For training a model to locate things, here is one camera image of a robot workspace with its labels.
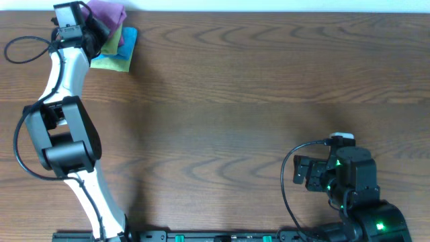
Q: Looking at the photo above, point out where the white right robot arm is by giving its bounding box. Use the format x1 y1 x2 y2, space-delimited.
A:
293 146 411 242

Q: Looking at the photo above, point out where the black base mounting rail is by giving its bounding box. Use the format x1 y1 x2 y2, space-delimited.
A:
52 229 323 242

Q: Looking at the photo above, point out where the folded blue cloth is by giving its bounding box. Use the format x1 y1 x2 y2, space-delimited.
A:
95 27 138 61

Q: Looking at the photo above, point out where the folded green top cloth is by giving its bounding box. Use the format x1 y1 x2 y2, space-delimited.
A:
101 25 122 55

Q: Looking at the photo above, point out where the folded green cloth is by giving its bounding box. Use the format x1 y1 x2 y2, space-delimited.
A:
90 56 132 73
101 25 122 55

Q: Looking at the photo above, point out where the folded green bottom cloth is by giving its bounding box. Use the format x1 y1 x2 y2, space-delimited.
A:
90 56 132 73

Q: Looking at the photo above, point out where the purple microfiber cloth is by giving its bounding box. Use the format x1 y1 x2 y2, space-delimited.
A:
87 0 127 47

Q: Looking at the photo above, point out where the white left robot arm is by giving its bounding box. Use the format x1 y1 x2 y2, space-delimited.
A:
21 1 133 241

